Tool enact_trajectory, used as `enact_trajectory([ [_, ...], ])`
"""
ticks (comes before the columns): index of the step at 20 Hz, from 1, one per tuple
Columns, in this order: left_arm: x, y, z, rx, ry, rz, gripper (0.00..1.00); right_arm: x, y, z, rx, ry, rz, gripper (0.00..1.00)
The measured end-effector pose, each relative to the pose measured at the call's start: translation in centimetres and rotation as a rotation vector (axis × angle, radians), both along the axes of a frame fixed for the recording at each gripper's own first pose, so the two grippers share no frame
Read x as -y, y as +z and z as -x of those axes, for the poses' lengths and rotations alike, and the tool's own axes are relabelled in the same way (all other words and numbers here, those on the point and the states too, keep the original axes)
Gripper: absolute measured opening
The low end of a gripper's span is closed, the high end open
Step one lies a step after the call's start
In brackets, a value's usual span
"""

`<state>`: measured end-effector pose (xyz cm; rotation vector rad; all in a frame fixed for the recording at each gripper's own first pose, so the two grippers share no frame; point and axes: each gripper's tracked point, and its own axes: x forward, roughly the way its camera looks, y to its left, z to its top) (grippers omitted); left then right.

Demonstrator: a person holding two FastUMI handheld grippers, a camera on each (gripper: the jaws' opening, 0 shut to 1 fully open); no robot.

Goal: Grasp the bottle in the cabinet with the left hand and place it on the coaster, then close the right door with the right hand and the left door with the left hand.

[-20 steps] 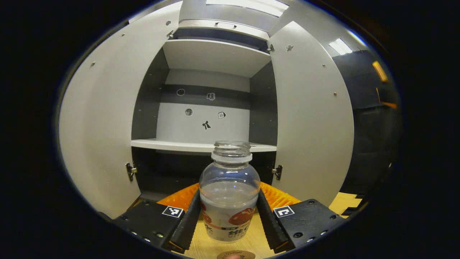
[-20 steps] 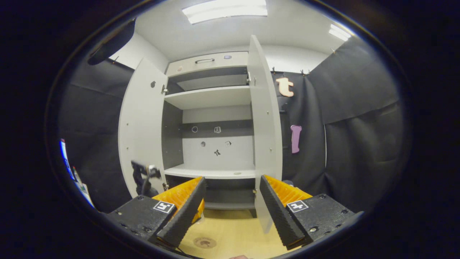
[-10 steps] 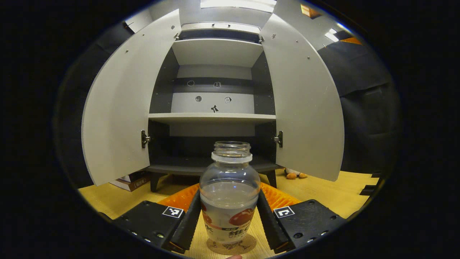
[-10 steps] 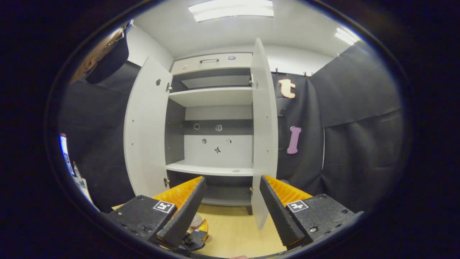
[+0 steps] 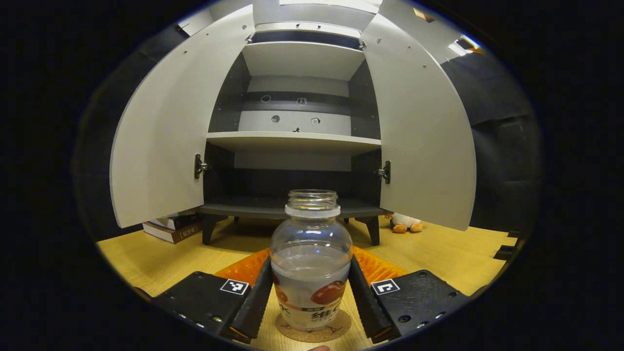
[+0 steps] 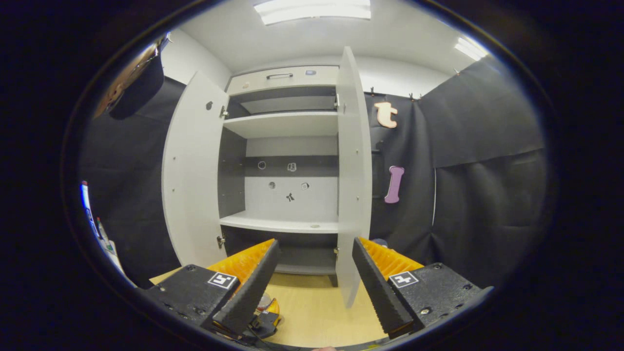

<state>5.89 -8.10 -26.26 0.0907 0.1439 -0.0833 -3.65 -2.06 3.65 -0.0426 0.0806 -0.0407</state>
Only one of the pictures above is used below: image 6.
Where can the long ceiling light panel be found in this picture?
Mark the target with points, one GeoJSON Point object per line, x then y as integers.
{"type": "Point", "coordinates": [312, 10]}

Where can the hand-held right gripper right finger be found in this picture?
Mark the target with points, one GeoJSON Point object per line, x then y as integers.
{"type": "Point", "coordinates": [380, 292]}

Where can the black backdrop cloth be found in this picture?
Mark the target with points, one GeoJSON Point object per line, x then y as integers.
{"type": "Point", "coordinates": [487, 195]}
{"type": "Point", "coordinates": [136, 195]}

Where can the clear bottle with red label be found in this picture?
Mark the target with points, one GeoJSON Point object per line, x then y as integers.
{"type": "Point", "coordinates": [264, 302]}

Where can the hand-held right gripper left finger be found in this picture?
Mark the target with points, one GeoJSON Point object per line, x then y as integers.
{"type": "Point", "coordinates": [251, 292]}

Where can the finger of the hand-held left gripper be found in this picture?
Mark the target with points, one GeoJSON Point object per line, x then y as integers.
{"type": "Point", "coordinates": [274, 307]}

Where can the grey cabinet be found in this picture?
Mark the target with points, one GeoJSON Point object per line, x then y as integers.
{"type": "Point", "coordinates": [287, 124]}

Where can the small ceiling light panel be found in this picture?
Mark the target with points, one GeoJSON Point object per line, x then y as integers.
{"type": "Point", "coordinates": [470, 48]}

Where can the grey cabinet door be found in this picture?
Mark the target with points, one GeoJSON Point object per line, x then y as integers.
{"type": "Point", "coordinates": [195, 170]}
{"type": "Point", "coordinates": [353, 170]}

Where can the bright screen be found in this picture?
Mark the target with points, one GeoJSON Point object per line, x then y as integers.
{"type": "Point", "coordinates": [86, 204]}

